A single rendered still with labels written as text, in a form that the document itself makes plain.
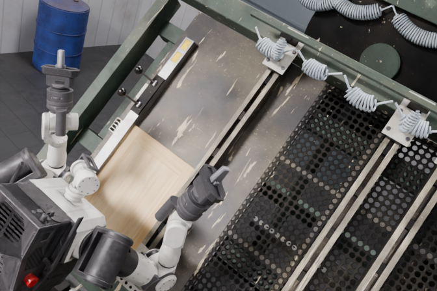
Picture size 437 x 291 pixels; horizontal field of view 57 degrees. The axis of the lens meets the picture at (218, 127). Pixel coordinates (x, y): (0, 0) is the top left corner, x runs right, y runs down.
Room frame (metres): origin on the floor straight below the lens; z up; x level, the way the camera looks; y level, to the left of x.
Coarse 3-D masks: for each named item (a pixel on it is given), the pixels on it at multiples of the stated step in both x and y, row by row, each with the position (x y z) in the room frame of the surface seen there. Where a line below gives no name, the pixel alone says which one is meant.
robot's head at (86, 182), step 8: (80, 160) 0.97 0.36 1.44; (72, 168) 0.95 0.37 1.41; (80, 168) 0.94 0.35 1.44; (80, 176) 0.90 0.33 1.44; (88, 176) 0.90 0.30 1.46; (96, 176) 0.93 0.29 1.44; (72, 184) 0.92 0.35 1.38; (80, 184) 0.88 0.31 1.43; (88, 184) 0.90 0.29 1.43; (96, 184) 0.91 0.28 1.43; (72, 192) 0.89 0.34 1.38; (80, 192) 0.88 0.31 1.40; (88, 192) 0.90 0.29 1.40
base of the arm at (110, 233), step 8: (96, 232) 0.82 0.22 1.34; (104, 232) 0.81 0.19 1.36; (112, 232) 0.81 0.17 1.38; (88, 240) 0.80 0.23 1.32; (96, 240) 0.81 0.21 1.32; (120, 240) 0.80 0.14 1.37; (128, 240) 0.81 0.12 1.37; (88, 248) 0.78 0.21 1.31; (80, 256) 0.77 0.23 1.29; (88, 256) 0.77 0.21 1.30; (80, 264) 0.74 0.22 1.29; (80, 272) 0.72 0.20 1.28; (88, 280) 0.70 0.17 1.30; (96, 280) 0.70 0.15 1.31; (104, 288) 0.70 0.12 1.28; (112, 288) 0.73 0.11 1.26
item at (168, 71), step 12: (180, 48) 1.74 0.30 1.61; (192, 48) 1.76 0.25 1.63; (168, 60) 1.70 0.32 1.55; (180, 60) 1.70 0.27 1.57; (168, 72) 1.66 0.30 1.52; (156, 96) 1.60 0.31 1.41; (144, 108) 1.55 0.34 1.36; (132, 120) 1.51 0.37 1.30; (120, 132) 1.47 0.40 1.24; (108, 144) 1.44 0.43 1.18; (96, 156) 1.40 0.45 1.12; (108, 156) 1.40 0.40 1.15
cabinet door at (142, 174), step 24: (120, 144) 1.45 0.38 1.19; (144, 144) 1.45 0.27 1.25; (120, 168) 1.38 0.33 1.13; (144, 168) 1.38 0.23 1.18; (168, 168) 1.38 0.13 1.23; (192, 168) 1.37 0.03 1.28; (96, 192) 1.31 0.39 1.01; (120, 192) 1.31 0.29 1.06; (144, 192) 1.31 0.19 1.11; (168, 192) 1.31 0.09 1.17; (120, 216) 1.24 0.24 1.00; (144, 216) 1.24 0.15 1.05
